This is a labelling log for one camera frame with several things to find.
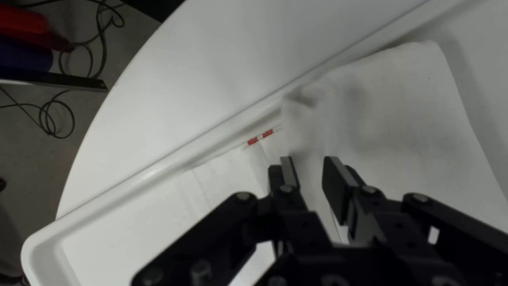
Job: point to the large white tray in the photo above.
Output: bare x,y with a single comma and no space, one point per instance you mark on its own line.
171,137

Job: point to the red and blue object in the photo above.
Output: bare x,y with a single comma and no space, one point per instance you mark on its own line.
26,40

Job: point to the white towel with red stripes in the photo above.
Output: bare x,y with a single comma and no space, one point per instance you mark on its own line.
396,118

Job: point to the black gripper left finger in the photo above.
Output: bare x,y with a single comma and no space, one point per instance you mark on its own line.
217,247

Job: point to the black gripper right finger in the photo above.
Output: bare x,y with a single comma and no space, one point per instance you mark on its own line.
415,230

